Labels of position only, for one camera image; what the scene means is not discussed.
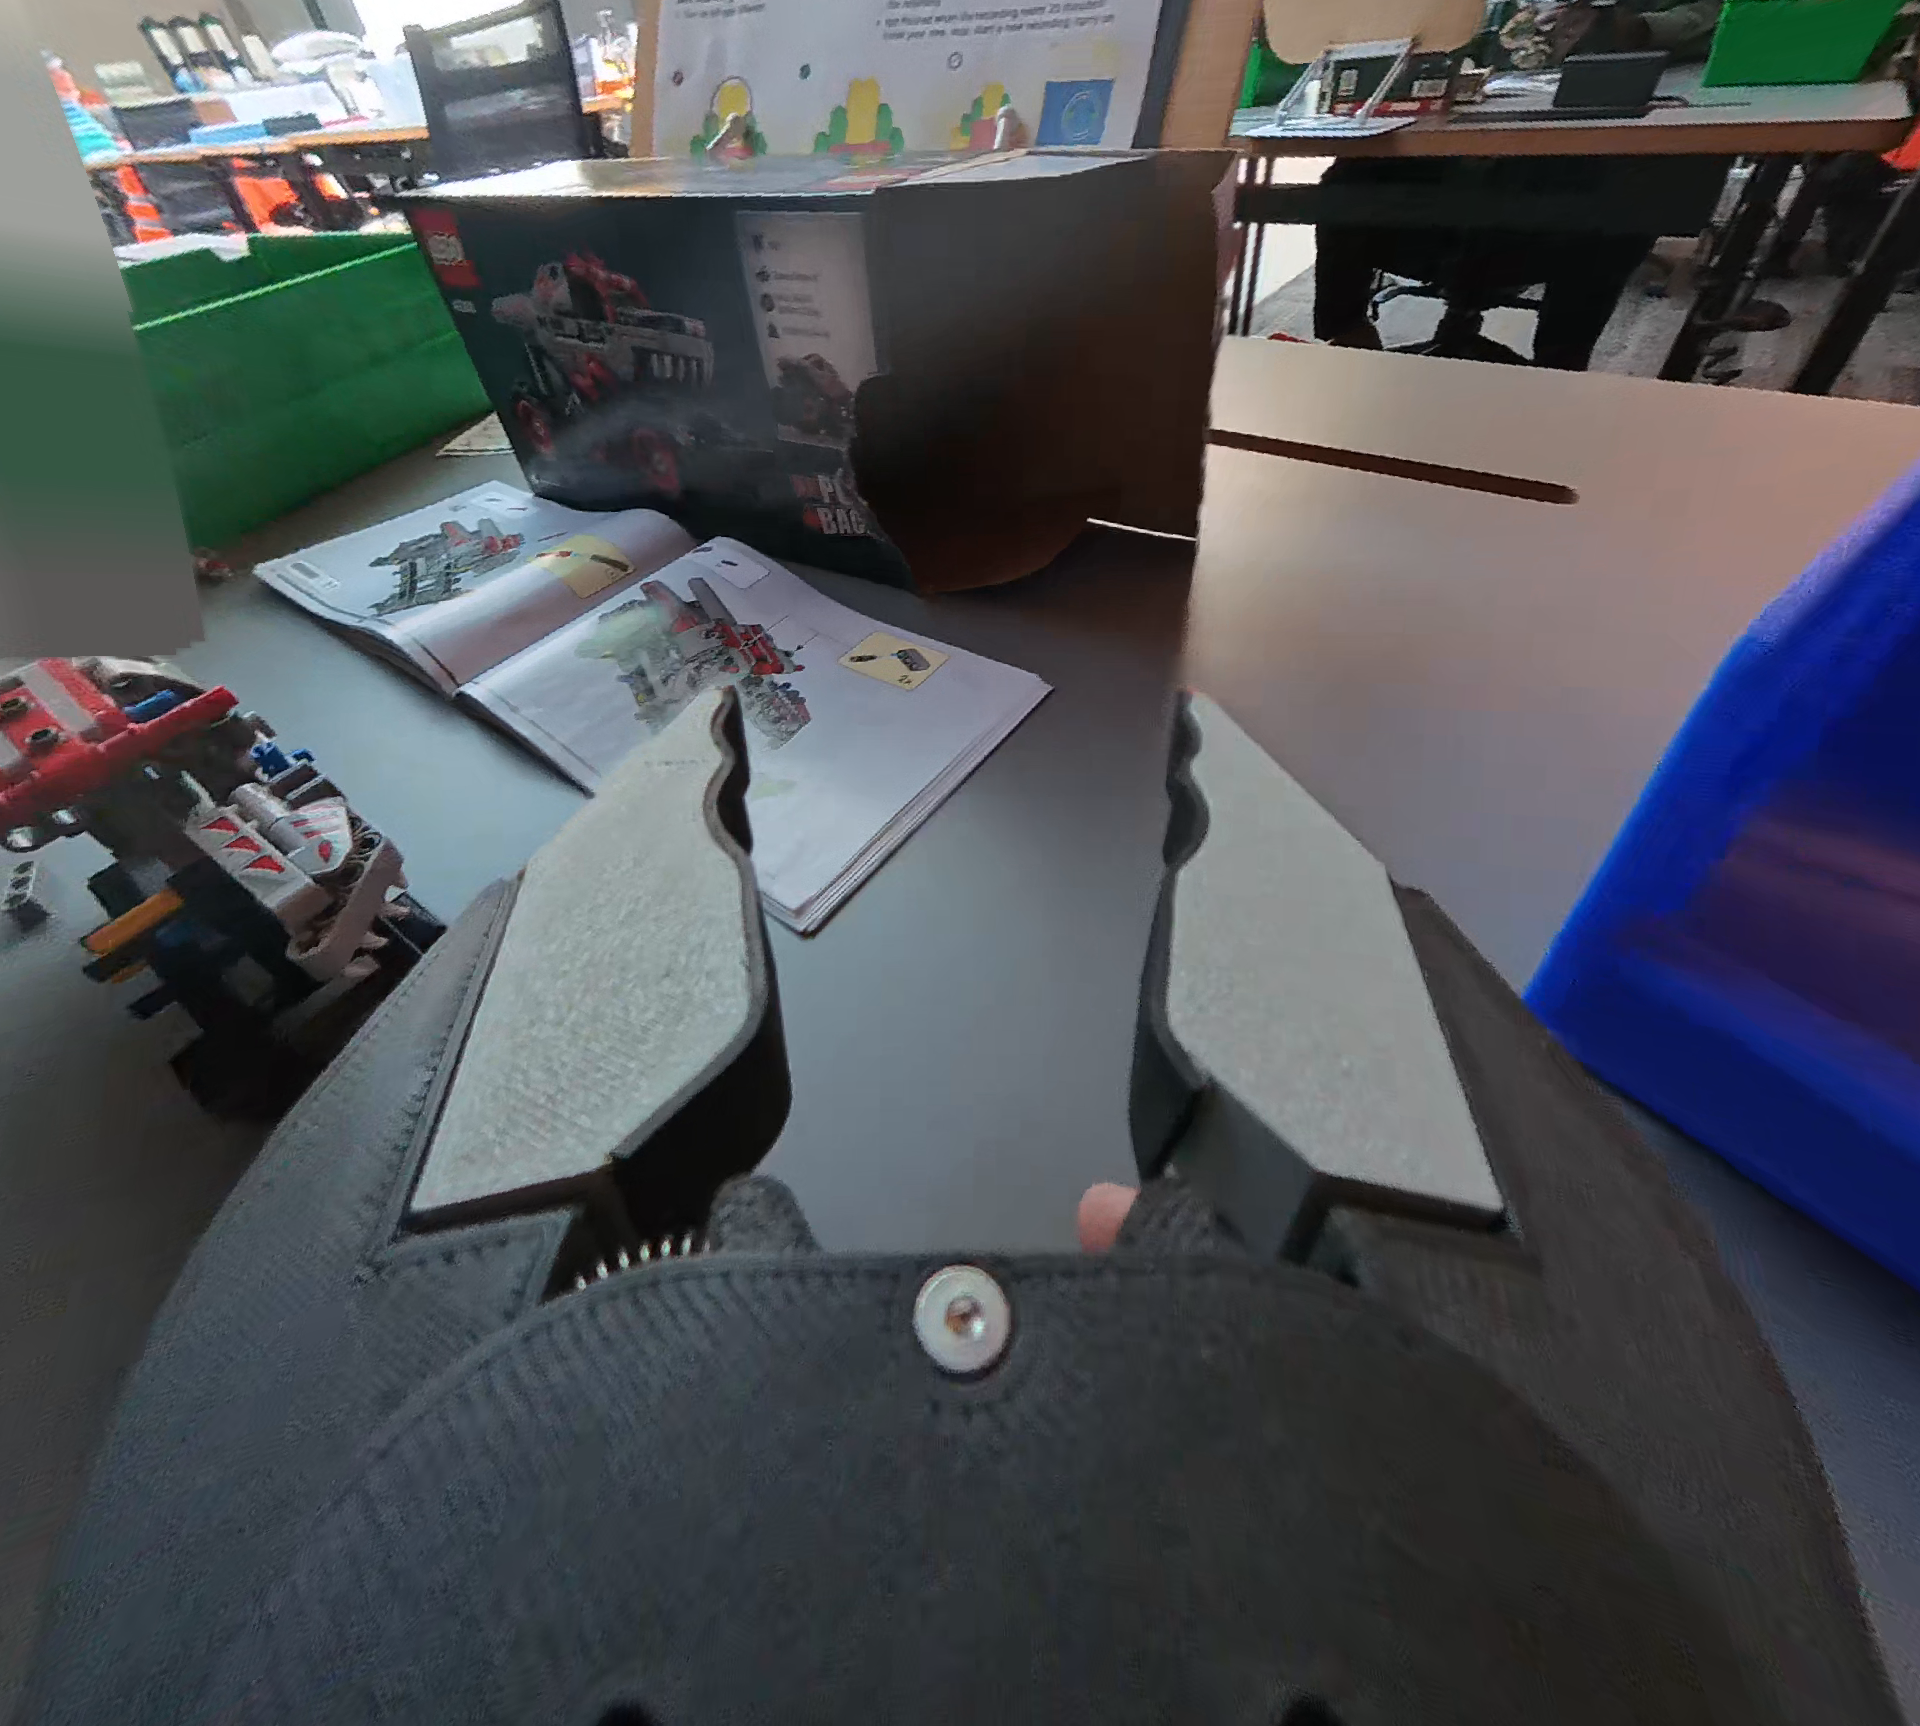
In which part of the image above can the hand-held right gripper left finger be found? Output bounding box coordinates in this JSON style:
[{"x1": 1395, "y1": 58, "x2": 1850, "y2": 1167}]
[{"x1": 404, "y1": 689, "x2": 792, "y2": 1228}]

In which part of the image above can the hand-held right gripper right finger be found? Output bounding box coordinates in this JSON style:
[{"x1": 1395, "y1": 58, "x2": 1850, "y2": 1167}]
[{"x1": 1128, "y1": 695, "x2": 1505, "y2": 1257}]

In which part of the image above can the red grey lego truck model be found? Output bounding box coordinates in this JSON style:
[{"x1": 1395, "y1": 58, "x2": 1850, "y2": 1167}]
[{"x1": 0, "y1": 656, "x2": 445, "y2": 1117}]

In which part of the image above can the open lego instruction booklet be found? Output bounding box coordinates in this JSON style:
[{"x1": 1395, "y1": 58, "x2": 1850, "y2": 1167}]
[{"x1": 251, "y1": 481, "x2": 1051, "y2": 936}]

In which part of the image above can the black lego truck box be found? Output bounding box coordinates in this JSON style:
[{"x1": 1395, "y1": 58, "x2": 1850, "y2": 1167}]
[{"x1": 395, "y1": 149, "x2": 1240, "y2": 599}]

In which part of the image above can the blue plastic bin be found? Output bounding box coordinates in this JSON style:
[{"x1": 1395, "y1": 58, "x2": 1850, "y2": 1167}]
[{"x1": 1522, "y1": 467, "x2": 1920, "y2": 1286}]

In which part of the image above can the large green plastic bin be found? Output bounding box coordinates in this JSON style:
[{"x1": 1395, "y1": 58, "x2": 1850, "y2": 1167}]
[{"x1": 119, "y1": 231, "x2": 520, "y2": 555}]

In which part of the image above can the black office chair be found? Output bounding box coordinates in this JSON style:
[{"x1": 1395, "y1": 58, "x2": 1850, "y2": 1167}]
[{"x1": 404, "y1": 0, "x2": 606, "y2": 187}]

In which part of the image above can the clear acrylic stand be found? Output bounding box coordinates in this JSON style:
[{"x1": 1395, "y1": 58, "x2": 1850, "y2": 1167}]
[{"x1": 1273, "y1": 38, "x2": 1421, "y2": 132}]

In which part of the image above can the dark flat box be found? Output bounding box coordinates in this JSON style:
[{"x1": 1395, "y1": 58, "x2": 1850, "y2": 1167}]
[{"x1": 1551, "y1": 51, "x2": 1675, "y2": 110}]

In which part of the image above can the grey table with black legs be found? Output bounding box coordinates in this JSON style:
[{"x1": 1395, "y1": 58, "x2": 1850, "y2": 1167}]
[{"x1": 1225, "y1": 61, "x2": 1920, "y2": 397}]

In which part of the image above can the small green plastic bin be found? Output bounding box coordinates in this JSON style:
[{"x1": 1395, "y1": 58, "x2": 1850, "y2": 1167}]
[{"x1": 1701, "y1": 0, "x2": 1920, "y2": 90}]

